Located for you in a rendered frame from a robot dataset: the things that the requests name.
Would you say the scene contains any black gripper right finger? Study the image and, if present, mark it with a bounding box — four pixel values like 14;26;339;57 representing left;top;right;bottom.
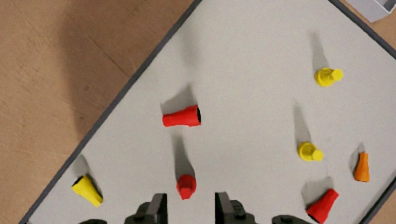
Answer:
215;192;312;224

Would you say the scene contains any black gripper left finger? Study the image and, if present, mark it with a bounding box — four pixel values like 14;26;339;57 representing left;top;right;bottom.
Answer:
78;193;168;224

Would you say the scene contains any red wire connector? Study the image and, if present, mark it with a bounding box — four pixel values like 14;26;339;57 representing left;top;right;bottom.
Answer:
306;189;339;224
162;105;201;127
177;174;197;200

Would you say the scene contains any orange wire connector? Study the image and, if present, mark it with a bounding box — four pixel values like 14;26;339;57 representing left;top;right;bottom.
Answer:
354;153;370;183

